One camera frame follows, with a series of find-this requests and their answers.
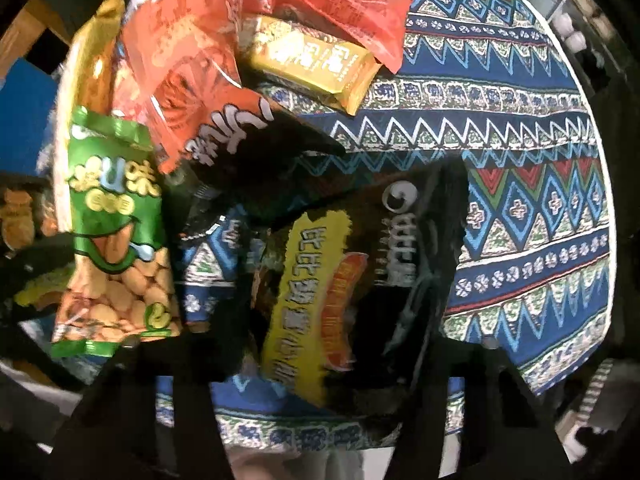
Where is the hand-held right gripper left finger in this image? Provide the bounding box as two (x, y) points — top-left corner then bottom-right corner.
(45, 280), (251, 480)

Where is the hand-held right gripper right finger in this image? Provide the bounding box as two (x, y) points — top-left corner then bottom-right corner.
(390, 337), (576, 480)

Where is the black snack packet yellow label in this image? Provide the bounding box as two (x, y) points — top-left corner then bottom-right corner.
(249, 160), (468, 433)

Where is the gold biscuit packet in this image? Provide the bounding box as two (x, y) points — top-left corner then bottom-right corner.
(246, 15), (379, 117)

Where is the blue storage bin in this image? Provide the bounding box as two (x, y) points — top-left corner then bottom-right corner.
(0, 57), (60, 177)

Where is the red snack packet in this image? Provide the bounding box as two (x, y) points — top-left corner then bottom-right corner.
(244, 0), (417, 75)

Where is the pile of orange snacks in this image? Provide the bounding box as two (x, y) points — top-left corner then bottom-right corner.
(0, 184), (60, 257)

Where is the green peanut snack packet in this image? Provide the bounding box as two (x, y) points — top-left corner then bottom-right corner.
(50, 105), (182, 358)

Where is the black snack packet white script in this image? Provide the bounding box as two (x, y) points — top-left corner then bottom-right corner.
(182, 94), (347, 223)

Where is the blue patterned tablecloth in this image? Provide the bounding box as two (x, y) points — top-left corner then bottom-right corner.
(150, 0), (615, 453)

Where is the orange snack packet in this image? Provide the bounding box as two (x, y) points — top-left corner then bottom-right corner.
(119, 0), (268, 173)

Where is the yellow chips packet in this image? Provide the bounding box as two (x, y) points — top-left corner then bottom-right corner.
(52, 0), (127, 233)

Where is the wooden cabinet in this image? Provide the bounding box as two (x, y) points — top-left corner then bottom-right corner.
(0, 0), (71, 81)

